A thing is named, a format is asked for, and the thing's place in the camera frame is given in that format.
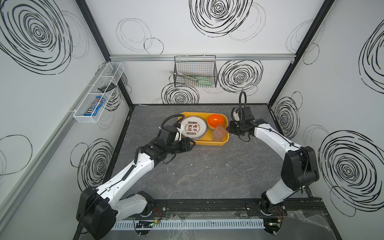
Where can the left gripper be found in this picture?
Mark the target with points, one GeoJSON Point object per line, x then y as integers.
{"type": "Point", "coordinates": [182, 144]}

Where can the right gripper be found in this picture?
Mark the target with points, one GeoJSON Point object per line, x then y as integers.
{"type": "Point", "coordinates": [235, 128]}

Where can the pink translucent cup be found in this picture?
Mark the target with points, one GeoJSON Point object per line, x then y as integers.
{"type": "Point", "coordinates": [219, 133]}

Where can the orange bowl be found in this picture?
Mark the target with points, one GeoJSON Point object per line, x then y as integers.
{"type": "Point", "coordinates": [215, 120]}

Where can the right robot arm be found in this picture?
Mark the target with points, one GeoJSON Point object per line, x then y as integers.
{"type": "Point", "coordinates": [300, 167]}

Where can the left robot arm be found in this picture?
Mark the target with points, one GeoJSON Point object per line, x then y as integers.
{"type": "Point", "coordinates": [100, 208]}

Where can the yellow plastic bin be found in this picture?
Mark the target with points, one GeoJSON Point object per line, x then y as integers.
{"type": "Point", "coordinates": [207, 139]}

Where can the green item in basket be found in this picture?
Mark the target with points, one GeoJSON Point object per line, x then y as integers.
{"type": "Point", "coordinates": [206, 81]}

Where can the metal tongs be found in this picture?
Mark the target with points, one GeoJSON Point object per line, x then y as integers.
{"type": "Point", "coordinates": [189, 78]}

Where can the black remote control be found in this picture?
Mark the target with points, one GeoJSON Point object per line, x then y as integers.
{"type": "Point", "coordinates": [107, 88]}

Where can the blue candy packet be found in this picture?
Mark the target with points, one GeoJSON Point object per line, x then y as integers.
{"type": "Point", "coordinates": [95, 106]}

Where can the black wire basket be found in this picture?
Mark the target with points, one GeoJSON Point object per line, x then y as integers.
{"type": "Point", "coordinates": [195, 65]}

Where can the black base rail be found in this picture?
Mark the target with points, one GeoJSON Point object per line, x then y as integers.
{"type": "Point", "coordinates": [252, 207]}

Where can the white wire shelf basket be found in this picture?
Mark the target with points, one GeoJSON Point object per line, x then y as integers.
{"type": "Point", "coordinates": [107, 73]}

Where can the white slotted cable duct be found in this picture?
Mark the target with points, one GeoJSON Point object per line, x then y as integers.
{"type": "Point", "coordinates": [215, 224]}

